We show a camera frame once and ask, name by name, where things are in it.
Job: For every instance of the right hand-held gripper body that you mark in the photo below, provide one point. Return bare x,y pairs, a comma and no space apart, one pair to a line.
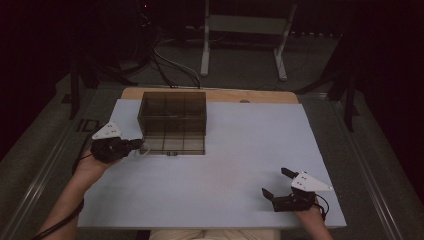
293,202

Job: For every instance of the dark transparent drawer box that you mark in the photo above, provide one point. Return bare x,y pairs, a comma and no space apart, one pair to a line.
171,110

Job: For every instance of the person's right hand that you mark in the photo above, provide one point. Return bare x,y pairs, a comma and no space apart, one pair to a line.
309,215

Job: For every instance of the dark transparent drawer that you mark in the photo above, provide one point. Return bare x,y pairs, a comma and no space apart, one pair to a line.
175,145

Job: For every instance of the black stand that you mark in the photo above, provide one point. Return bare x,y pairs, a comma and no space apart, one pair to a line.
348,100
75,90

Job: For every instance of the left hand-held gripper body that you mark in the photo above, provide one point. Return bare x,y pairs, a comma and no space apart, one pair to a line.
110,148

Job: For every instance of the white table cover board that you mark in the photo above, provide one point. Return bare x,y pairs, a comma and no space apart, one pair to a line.
216,180

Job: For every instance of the person's left hand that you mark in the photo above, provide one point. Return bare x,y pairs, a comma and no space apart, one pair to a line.
91,166

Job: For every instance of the person's beige trousers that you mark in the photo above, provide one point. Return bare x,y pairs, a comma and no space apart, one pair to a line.
213,234

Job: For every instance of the white metal stand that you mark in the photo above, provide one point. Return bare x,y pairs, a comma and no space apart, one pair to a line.
206,50

